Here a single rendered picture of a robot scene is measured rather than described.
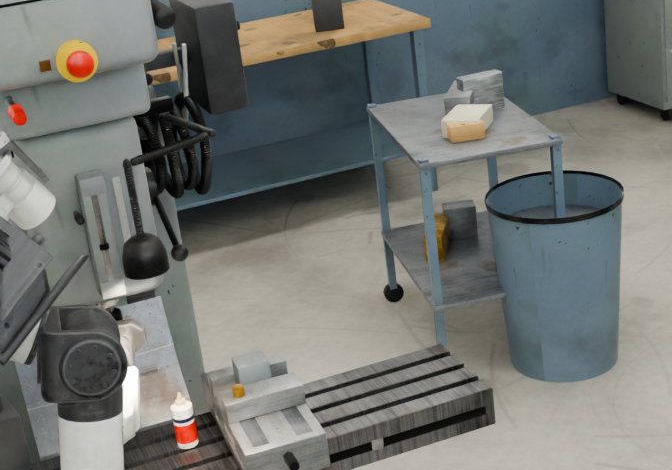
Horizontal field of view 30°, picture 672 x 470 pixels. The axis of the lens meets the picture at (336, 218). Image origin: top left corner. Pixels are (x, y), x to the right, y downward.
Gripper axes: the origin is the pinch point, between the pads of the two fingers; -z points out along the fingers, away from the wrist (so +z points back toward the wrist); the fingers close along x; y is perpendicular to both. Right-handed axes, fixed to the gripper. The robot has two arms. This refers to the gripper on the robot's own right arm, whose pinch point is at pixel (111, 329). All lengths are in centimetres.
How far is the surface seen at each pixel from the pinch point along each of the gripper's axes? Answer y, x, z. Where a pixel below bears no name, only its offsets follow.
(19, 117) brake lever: -47, 3, 29
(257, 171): 97, -33, -389
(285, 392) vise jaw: 17.3, -28.9, 1.3
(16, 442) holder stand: 13.9, 18.4, 10.1
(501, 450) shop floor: 122, -94, -137
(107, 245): -20.2, -3.8, 12.5
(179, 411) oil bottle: 19.5, -9.0, -2.3
